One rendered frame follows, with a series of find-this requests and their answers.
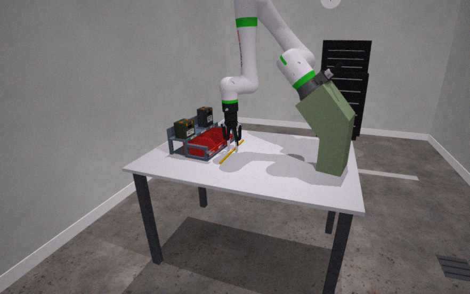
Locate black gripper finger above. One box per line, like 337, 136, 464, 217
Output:
221, 123, 231, 151
231, 123, 242, 152

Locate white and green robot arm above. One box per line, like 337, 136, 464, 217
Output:
219, 0, 343, 113

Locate red open bin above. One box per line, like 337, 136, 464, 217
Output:
188, 137, 216, 157
197, 132, 224, 151
205, 127, 232, 140

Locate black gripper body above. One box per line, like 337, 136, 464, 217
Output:
224, 112, 238, 129

